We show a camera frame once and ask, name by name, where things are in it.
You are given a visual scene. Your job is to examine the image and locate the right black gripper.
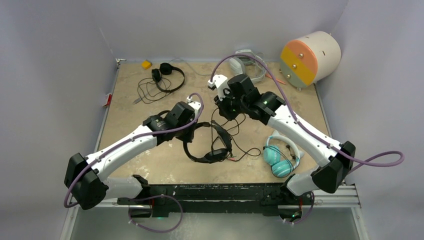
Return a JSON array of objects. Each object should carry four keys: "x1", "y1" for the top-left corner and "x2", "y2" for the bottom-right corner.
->
[{"x1": 215, "y1": 87, "x2": 249, "y2": 121}]

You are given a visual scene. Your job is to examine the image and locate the black headset with microphone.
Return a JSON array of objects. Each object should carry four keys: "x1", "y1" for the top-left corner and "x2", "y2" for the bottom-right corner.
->
[{"x1": 182, "y1": 119, "x2": 233, "y2": 165}]

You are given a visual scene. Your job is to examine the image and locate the teal cat-ear headphones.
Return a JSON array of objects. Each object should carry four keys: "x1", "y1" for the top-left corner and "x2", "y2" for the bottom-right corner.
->
[{"x1": 262, "y1": 130, "x2": 305, "y2": 178}]

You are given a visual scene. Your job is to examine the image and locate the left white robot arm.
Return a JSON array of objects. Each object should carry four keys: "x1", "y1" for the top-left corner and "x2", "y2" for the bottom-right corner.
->
[{"x1": 63, "y1": 101, "x2": 204, "y2": 210}]

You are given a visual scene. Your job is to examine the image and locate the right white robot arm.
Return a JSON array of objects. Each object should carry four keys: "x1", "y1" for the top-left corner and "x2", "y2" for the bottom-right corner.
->
[{"x1": 207, "y1": 74, "x2": 356, "y2": 204}]

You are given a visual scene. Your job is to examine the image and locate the white grey headphones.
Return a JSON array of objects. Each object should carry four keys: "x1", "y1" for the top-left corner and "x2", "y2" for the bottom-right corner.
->
[{"x1": 228, "y1": 49, "x2": 267, "y2": 84}]

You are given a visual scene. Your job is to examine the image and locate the black over-ear headphones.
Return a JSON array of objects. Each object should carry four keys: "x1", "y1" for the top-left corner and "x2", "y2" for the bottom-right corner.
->
[{"x1": 133, "y1": 62, "x2": 186, "y2": 105}]

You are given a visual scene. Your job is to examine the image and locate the orange pen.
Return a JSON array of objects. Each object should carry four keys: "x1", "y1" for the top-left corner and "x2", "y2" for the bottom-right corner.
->
[{"x1": 265, "y1": 73, "x2": 287, "y2": 85}]

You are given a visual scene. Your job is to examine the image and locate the small yellow block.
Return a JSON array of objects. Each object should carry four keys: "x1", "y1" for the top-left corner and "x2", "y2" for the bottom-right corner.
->
[{"x1": 141, "y1": 60, "x2": 153, "y2": 70}]

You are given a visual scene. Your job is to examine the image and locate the round pastel drawer box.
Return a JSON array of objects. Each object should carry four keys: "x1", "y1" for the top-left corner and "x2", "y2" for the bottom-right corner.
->
[{"x1": 280, "y1": 31, "x2": 342, "y2": 89}]

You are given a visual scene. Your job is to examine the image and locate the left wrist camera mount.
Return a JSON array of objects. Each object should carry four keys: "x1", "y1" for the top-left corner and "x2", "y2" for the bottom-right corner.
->
[{"x1": 186, "y1": 96, "x2": 203, "y2": 112}]

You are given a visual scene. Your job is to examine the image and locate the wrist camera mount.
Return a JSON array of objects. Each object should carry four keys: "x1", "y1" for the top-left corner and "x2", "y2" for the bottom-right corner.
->
[
  {"x1": 186, "y1": 96, "x2": 203, "y2": 112},
  {"x1": 207, "y1": 74, "x2": 229, "y2": 101}
]

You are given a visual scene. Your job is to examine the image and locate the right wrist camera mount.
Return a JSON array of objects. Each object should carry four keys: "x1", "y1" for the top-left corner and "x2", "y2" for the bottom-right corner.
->
[{"x1": 207, "y1": 74, "x2": 229, "y2": 101}]

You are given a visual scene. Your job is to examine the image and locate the grey headphone cable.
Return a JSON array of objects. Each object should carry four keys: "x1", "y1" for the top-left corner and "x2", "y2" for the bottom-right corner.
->
[{"x1": 168, "y1": 58, "x2": 216, "y2": 79}]

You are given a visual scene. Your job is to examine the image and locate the red tag on wall edge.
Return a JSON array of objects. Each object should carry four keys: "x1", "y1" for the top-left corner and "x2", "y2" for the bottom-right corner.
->
[{"x1": 103, "y1": 93, "x2": 113, "y2": 108}]

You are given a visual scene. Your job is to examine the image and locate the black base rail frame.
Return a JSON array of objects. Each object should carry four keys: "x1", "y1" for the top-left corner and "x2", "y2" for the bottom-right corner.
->
[{"x1": 68, "y1": 180, "x2": 360, "y2": 220}]

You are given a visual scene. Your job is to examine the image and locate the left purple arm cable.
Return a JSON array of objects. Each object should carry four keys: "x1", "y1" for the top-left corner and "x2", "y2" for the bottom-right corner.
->
[{"x1": 63, "y1": 92, "x2": 205, "y2": 233}]

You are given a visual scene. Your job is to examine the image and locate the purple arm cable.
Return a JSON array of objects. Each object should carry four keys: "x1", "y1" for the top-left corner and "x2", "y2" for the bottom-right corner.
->
[
  {"x1": 63, "y1": 92, "x2": 205, "y2": 233},
  {"x1": 210, "y1": 54, "x2": 406, "y2": 226}
]

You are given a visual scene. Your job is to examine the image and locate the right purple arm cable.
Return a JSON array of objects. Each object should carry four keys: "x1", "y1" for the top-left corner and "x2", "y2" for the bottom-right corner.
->
[{"x1": 210, "y1": 54, "x2": 406, "y2": 226}]

